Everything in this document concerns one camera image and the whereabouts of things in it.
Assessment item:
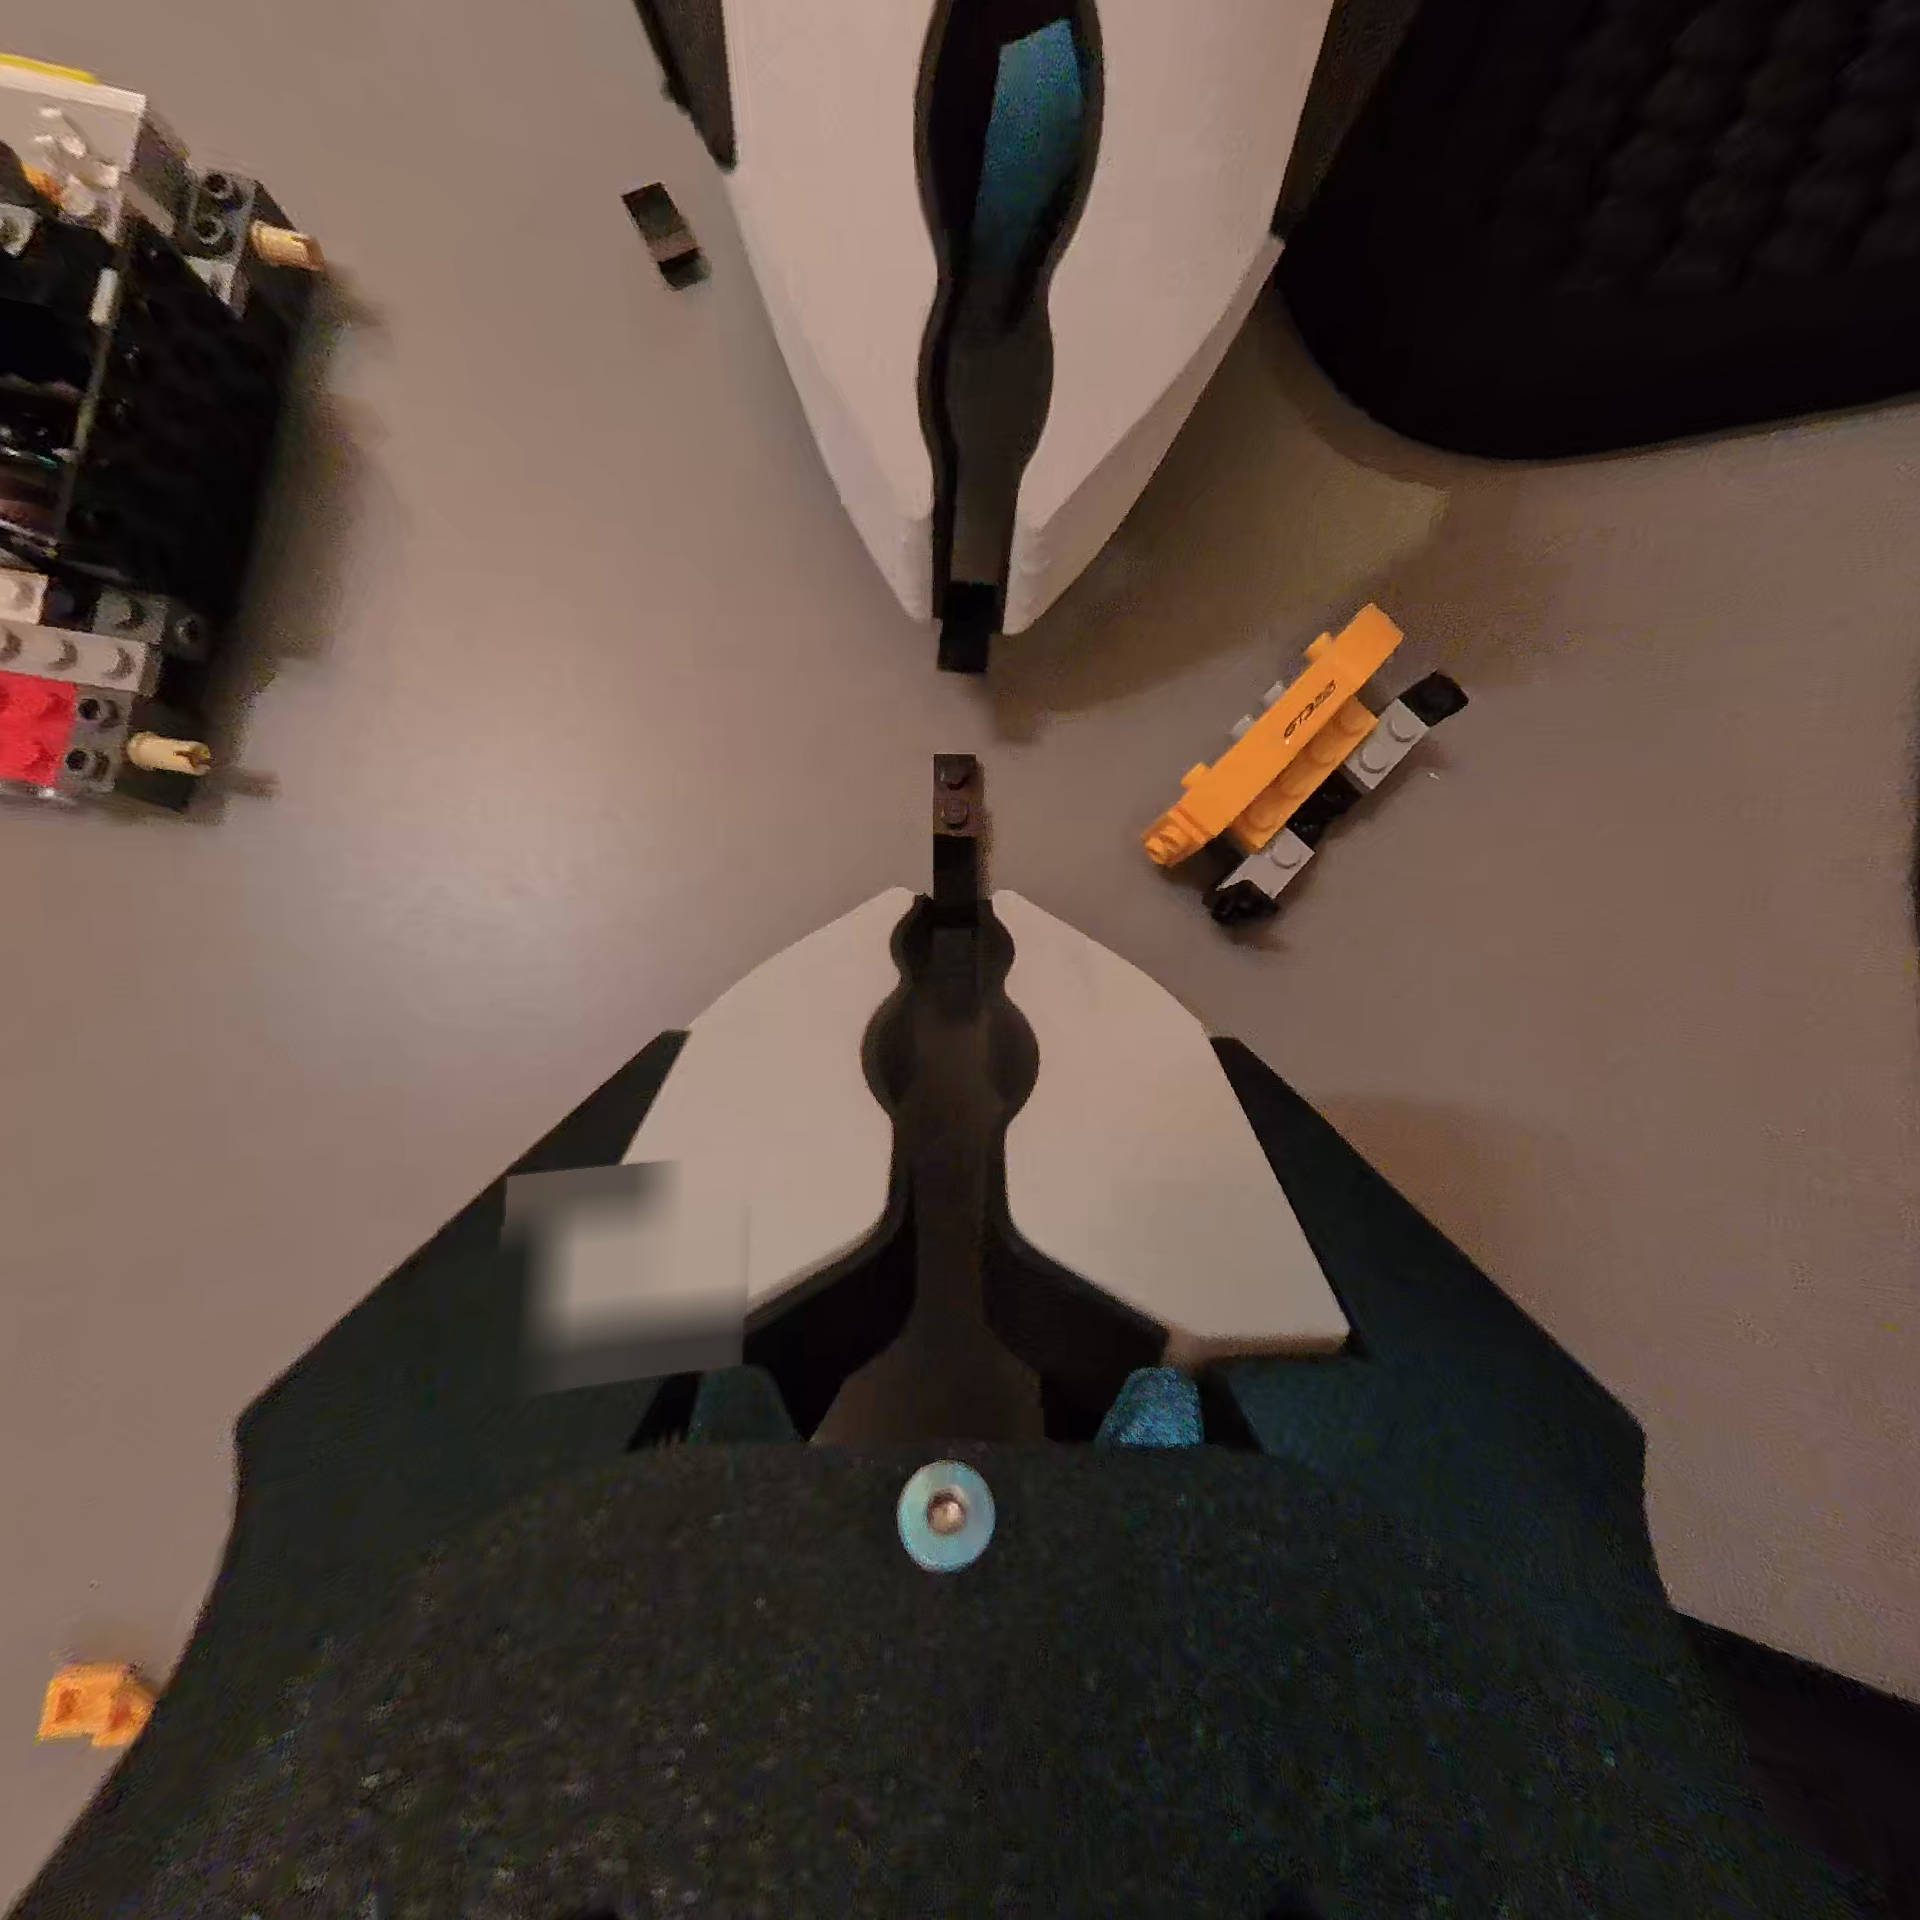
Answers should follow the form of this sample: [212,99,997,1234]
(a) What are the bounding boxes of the small black tile brick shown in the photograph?
[618,182,713,293]

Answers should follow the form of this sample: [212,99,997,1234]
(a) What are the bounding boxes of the black toy car chassis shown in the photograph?
[0,52,329,819]

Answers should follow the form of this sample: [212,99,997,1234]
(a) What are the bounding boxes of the long black brick plate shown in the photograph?
[926,753,997,991]

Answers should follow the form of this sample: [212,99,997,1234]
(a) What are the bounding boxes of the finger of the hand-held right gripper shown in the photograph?
[722,0,944,622]
[999,0,1337,637]

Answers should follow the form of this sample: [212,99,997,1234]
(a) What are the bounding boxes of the small orange bracket brick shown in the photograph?
[35,1658,161,1749]

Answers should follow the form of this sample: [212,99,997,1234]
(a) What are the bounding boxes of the orange grey black brick assembly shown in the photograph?
[1142,605,1470,928]

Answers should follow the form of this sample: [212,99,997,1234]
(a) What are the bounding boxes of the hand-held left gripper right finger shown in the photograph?
[989,885,1352,1362]

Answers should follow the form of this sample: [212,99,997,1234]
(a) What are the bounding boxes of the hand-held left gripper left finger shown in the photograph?
[624,885,921,1323]

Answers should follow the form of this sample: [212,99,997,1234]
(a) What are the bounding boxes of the grey desk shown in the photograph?
[0,0,1920,1920]

